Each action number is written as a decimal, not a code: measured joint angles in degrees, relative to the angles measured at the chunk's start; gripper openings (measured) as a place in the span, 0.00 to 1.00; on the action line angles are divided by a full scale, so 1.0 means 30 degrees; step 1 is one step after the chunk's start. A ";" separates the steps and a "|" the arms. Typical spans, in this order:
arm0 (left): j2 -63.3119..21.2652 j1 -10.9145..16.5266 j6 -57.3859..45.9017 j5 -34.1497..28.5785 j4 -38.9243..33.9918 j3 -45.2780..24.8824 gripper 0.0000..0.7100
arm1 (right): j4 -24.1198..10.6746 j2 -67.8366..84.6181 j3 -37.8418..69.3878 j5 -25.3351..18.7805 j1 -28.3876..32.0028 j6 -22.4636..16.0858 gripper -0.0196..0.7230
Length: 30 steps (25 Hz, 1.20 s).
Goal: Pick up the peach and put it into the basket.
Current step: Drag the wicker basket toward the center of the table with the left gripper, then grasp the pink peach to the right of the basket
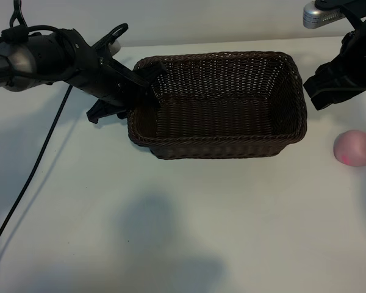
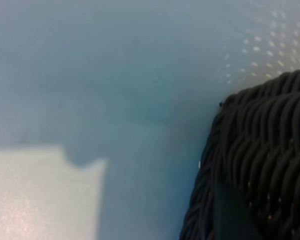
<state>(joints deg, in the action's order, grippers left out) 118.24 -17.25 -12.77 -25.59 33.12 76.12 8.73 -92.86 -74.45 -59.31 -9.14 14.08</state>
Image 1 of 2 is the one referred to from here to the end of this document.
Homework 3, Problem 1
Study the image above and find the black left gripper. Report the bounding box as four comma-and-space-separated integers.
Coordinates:
60, 28, 168, 125

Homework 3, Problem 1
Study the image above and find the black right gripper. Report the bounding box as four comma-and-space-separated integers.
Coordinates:
303, 15, 366, 111

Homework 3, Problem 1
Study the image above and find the pink peach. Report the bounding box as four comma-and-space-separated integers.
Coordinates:
332, 129, 366, 167

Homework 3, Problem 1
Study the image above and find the dark brown wicker basket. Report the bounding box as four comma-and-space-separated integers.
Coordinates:
127, 51, 308, 160

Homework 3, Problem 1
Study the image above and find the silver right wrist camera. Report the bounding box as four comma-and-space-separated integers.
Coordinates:
302, 0, 345, 30

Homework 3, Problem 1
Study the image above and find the black braided cable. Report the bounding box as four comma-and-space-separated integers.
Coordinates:
0, 85, 74, 261

